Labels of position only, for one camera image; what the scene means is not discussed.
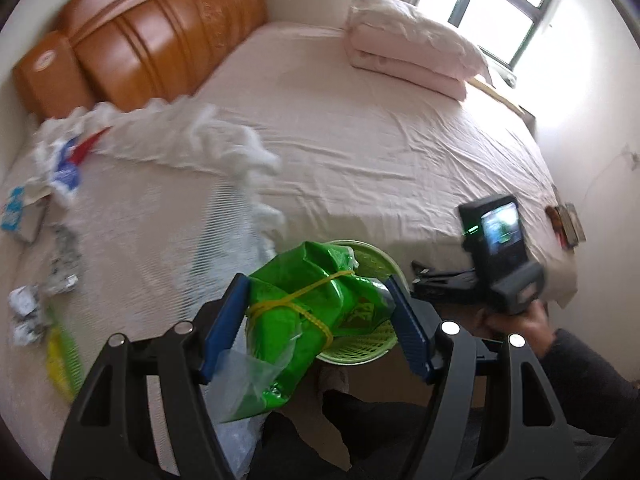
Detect green yellow snack bag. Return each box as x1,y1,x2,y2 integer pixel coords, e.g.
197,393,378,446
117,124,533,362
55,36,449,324
46,309,85,403

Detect person right hand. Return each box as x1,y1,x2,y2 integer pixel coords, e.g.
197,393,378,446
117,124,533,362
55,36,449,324
482,300,555,359

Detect crumpled printed paper ball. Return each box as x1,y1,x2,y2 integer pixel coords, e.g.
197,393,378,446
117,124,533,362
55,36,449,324
8,285,49,347

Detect pink bed sheet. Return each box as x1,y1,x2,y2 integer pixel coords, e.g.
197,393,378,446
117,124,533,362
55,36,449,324
198,23,577,304

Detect green plastic waste basket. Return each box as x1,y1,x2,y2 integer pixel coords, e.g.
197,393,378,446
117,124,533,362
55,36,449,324
317,240,409,366

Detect silver foil wrapper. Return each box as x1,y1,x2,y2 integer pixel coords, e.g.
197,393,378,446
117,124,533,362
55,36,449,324
43,223,81,296

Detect white lace cover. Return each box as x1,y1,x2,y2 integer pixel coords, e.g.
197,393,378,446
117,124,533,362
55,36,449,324
1,98,281,368

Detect folded pink quilt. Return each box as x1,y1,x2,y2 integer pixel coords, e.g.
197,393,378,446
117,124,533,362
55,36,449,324
345,0,492,102

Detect dark framed window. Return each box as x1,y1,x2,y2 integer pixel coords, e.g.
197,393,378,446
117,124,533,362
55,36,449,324
448,0,553,70

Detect blue white milk carton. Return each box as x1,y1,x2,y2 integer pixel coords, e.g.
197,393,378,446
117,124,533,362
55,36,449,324
1,186,50,244

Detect red plastic wrapper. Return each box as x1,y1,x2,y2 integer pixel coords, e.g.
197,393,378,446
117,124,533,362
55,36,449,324
67,127,111,166

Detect white crumpled plastic bag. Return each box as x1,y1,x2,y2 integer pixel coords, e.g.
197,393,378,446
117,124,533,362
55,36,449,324
32,133,91,209

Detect wooden headboard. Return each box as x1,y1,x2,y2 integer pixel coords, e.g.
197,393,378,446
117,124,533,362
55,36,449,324
13,0,267,120

